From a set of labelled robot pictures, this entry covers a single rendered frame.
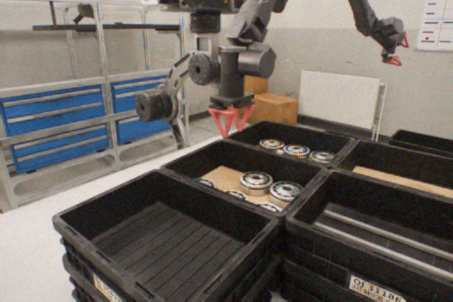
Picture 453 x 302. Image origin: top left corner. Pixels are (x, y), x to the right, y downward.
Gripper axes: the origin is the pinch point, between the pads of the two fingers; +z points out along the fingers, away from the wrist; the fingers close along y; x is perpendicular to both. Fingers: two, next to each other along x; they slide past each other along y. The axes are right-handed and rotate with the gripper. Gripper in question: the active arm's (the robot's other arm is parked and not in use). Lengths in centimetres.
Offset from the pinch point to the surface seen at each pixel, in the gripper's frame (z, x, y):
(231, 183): 23.7, 8.5, 11.4
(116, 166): 96, 183, 69
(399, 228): 23.2, -39.2, 19.6
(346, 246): 13.3, -32.7, -7.4
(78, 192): 37, 65, -14
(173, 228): 23.6, 6.2, -15.7
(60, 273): 37, 29, -37
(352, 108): 72, 50, 315
